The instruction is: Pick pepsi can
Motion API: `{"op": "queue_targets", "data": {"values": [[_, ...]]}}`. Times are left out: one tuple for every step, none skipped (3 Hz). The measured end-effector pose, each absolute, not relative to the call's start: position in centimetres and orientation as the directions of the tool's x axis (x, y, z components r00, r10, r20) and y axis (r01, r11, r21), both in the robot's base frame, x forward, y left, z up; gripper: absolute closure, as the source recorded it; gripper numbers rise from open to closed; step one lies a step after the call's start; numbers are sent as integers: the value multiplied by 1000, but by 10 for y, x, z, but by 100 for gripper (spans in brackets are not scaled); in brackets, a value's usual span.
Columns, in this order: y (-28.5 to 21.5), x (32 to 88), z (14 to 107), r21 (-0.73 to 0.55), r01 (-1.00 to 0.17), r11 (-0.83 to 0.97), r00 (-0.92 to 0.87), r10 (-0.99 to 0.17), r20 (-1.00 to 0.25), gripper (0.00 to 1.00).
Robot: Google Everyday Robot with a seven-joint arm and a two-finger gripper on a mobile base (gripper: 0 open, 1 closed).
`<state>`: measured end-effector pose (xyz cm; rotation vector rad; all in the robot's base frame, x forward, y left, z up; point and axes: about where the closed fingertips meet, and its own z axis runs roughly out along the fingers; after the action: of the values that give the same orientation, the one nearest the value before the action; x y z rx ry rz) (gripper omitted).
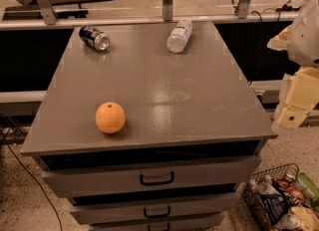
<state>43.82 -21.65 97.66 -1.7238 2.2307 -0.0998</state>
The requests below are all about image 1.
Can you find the bottom grey drawer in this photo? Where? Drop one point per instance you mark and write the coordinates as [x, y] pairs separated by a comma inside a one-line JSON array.
[[179, 223]]

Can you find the small bottle in basket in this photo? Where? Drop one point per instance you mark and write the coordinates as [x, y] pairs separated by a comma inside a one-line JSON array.
[[265, 187]]

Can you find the clear plastic water bottle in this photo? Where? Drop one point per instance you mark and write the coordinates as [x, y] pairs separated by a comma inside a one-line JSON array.
[[179, 36]]

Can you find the blue snack bag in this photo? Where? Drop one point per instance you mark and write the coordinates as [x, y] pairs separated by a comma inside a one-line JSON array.
[[275, 205]]

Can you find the wire basket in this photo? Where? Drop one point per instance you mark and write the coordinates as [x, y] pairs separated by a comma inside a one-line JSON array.
[[251, 196]]

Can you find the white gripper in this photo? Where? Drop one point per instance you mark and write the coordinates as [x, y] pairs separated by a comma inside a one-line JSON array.
[[305, 36]]

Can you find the metal rail barrier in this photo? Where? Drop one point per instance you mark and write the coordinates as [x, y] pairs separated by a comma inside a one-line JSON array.
[[15, 25]]

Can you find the orange fruit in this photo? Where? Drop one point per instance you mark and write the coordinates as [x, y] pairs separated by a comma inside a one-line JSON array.
[[110, 117]]

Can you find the grey drawer cabinet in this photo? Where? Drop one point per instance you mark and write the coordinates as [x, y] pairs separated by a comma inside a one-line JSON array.
[[178, 107]]

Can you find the middle grey drawer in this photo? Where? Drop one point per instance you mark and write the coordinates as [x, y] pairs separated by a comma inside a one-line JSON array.
[[156, 209]]

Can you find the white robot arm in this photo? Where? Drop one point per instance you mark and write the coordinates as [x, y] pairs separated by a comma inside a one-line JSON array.
[[303, 49]]

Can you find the blue pepsi can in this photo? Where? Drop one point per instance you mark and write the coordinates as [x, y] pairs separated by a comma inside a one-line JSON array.
[[95, 38]]

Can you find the left metal bracket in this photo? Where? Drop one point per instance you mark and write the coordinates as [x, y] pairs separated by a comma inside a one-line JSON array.
[[47, 12]]

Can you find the top grey drawer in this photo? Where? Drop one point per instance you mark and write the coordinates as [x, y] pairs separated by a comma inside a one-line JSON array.
[[109, 180]]

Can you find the grey drawer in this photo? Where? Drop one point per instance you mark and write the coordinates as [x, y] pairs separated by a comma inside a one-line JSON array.
[[109, 180], [179, 223], [156, 209]]

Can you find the green bag in basket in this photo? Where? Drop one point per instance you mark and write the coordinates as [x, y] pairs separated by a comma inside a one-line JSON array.
[[309, 189]]

